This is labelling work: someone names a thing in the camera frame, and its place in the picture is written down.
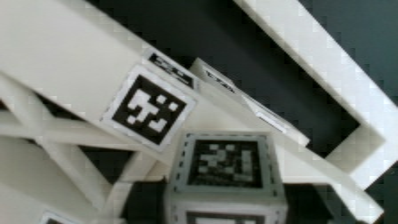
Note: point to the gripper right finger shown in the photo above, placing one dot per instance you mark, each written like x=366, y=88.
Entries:
x=341, y=216

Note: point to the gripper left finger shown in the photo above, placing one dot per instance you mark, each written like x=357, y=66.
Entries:
x=110, y=212

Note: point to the white chair leg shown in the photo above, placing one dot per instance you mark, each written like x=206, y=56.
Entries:
x=224, y=188
x=220, y=82

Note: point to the white chair back frame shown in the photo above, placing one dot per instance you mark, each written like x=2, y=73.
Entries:
x=105, y=101

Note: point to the white U-shaped fence frame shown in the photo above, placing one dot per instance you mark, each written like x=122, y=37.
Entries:
x=366, y=153

